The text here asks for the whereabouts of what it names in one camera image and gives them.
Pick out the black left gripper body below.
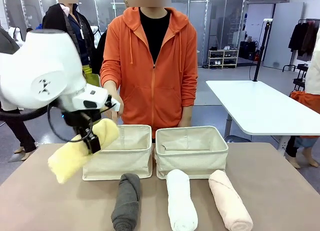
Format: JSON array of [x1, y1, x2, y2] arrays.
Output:
[[62, 110, 94, 132]]

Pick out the yellow towel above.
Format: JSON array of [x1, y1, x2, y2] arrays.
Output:
[[47, 118, 121, 185]]

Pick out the grey towel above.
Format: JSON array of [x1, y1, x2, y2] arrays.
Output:
[[110, 172, 142, 231]]

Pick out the pink towel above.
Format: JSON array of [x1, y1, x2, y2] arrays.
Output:
[[208, 169, 254, 231]]

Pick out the person's left forearm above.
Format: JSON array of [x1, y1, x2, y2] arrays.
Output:
[[179, 73, 199, 108]]

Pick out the person's right forearm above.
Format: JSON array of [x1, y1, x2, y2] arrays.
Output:
[[99, 58, 121, 92]]

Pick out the person's right hand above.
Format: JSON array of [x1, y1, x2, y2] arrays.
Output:
[[103, 80, 125, 117]]

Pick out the person's left hand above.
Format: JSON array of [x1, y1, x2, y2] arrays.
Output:
[[178, 105, 194, 128]]

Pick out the beige fabric basket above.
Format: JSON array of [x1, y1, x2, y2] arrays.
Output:
[[154, 125, 230, 180], [81, 124, 153, 182]]

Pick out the person in dark trousers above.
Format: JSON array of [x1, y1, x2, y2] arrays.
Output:
[[0, 108, 39, 162]]

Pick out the person in orange hoodie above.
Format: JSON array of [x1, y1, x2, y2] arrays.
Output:
[[99, 0, 199, 139]]

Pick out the person in black jacket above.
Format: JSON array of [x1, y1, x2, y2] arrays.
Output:
[[42, 0, 101, 88]]

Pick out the white rolled towel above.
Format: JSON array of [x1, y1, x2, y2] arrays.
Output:
[[165, 168, 199, 231]]

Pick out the wooden shoe rack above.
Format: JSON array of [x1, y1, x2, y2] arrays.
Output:
[[207, 46, 239, 70]]

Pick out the white table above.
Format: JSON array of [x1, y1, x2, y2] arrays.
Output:
[[205, 80, 320, 157]]

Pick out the black bags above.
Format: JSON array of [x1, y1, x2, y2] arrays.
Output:
[[239, 40, 259, 61]]

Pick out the black pole stand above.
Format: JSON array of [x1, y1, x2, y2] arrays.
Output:
[[252, 18, 274, 82]]

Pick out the black utility cart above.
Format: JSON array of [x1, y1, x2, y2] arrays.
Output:
[[282, 63, 310, 92]]

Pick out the person in white top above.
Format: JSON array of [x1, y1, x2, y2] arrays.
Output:
[[284, 28, 320, 170]]

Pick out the clothes rack with dark coats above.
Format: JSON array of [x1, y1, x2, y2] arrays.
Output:
[[288, 18, 320, 58]]

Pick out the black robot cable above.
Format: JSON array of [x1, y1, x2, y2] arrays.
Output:
[[0, 100, 87, 143]]

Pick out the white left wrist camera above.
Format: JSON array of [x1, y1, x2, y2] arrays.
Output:
[[104, 94, 122, 113]]

